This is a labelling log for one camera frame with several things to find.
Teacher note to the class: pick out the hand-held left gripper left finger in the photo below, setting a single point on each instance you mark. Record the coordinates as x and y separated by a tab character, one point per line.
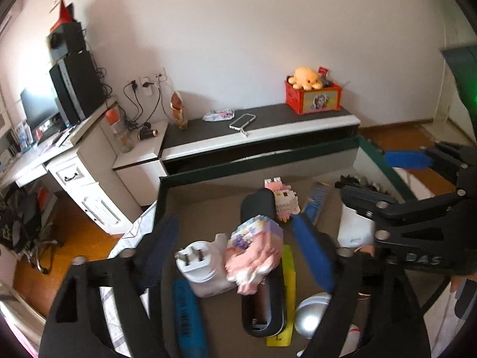
160	246

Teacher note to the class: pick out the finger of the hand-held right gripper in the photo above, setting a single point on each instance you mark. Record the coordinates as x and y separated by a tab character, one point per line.
406	159
365	199

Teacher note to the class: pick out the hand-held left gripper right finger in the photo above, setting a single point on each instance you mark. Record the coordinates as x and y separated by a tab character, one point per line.
313	253

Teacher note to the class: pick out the yellow highlighter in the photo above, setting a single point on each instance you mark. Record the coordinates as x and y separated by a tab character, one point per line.
289	268

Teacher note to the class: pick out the white power adapter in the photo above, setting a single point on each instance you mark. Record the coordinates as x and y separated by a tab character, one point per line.
354	231

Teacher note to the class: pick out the white charger plug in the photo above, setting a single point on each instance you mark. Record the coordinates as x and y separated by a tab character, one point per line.
203	272

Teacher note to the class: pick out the pink purple block toy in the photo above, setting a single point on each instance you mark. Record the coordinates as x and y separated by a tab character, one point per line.
253	250

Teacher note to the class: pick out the pink storage box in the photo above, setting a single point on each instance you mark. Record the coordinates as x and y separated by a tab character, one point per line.
208	209

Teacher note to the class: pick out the pink white block toy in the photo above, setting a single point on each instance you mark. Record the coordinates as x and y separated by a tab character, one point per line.
285	197

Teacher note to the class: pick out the silver dome object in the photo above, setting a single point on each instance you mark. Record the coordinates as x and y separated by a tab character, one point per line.
311	317

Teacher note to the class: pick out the black oblong case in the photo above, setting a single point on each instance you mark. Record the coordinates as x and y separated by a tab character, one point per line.
261	203

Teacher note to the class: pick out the blue plastic tube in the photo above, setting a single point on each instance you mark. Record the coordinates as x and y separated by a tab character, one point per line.
188	317

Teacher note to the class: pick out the person's right hand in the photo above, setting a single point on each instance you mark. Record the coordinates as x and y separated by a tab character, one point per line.
454	283

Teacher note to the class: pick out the grey striped white quilt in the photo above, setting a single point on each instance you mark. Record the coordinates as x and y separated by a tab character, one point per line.
130	231

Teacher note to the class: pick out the white nightstand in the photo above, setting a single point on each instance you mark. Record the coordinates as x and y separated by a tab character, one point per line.
141	179

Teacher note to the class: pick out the white desk with drawers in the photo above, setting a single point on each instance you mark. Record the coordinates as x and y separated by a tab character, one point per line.
97	194

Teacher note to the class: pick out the black hair roller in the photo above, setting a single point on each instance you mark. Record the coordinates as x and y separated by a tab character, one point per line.
147	133

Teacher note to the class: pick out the black office chair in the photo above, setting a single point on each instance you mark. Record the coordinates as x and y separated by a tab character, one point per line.
44	244

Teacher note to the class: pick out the orange-lid clear bottle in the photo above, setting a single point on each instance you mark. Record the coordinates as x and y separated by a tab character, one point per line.
121	134

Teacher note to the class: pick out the small red card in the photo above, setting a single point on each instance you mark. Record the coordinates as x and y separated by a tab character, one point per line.
322	70

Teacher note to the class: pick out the red toy crate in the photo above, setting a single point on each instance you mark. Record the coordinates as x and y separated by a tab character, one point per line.
294	99

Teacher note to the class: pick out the orange book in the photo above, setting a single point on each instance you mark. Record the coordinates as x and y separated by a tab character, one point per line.
44	199

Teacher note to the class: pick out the black-top low cabinet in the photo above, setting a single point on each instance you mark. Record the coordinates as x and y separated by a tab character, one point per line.
268	119

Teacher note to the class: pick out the orange octopus plush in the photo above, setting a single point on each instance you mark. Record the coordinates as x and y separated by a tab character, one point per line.
305	76

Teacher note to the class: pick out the orange snack bag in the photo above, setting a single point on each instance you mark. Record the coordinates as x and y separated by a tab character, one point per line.
178	110

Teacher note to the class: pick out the crumpled printed packet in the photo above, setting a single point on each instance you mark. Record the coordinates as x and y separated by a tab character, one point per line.
218	115

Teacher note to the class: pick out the white smartphone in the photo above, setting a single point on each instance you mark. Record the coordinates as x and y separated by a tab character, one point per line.
242	122

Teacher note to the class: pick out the black keyboard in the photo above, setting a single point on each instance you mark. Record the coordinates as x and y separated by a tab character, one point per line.
48	130

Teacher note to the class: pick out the blue white box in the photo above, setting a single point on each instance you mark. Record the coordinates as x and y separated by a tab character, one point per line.
24	134

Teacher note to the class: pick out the black computer tower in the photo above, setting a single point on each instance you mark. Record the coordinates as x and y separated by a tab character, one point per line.
78	89

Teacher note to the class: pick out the black computer monitor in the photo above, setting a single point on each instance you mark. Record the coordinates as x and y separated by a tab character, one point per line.
37	108

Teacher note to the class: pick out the black speaker box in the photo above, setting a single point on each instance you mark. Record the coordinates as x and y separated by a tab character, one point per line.
67	41

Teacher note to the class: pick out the red cardboard box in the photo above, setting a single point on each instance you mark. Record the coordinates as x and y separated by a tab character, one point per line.
65	16

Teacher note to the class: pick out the white wall outlet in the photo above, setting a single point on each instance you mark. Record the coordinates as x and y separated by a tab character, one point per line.
147	81

